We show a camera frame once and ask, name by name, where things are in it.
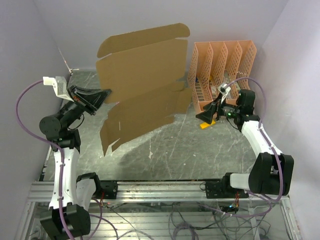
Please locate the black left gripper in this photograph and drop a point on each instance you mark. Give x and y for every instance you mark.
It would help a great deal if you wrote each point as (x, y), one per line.
(91, 100)

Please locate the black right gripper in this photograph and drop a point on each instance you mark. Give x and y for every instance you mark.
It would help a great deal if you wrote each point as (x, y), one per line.
(207, 115)

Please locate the brown cardboard box sheet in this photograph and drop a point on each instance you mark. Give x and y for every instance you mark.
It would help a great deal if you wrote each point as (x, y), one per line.
(144, 71)

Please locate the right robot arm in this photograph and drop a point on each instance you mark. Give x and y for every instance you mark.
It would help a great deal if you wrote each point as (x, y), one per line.
(272, 171)

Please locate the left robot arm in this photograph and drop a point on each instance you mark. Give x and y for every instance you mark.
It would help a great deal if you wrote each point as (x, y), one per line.
(67, 216)

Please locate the yellow block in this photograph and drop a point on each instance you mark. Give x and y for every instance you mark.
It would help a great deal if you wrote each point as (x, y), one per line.
(205, 125)

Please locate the orange plastic file rack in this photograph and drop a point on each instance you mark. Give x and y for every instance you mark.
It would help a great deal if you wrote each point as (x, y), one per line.
(214, 63)

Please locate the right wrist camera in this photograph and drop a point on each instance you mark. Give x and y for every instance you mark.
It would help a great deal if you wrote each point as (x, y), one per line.
(224, 89)

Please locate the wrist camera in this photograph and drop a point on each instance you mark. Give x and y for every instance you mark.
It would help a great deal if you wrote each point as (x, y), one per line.
(224, 89)
(59, 85)

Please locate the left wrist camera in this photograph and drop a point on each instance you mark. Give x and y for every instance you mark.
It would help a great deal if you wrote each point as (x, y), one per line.
(59, 85)

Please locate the aluminium frame rail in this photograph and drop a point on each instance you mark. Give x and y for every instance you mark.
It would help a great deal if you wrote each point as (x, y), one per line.
(128, 191)

